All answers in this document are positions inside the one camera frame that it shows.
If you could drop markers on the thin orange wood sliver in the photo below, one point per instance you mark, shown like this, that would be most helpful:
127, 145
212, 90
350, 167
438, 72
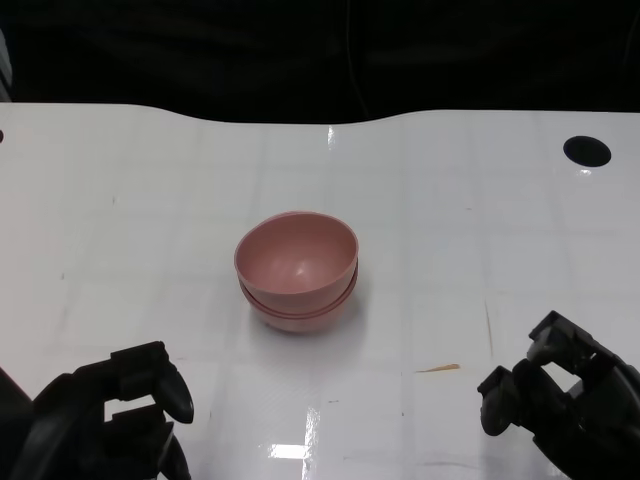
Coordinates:
442, 369

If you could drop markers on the pink plastic bowl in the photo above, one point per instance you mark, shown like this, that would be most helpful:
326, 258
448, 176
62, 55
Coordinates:
295, 310
295, 255
300, 326

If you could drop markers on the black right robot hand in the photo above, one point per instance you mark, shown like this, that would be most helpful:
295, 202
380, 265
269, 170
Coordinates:
595, 430

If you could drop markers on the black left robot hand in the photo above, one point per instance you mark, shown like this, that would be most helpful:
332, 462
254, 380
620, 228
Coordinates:
60, 430

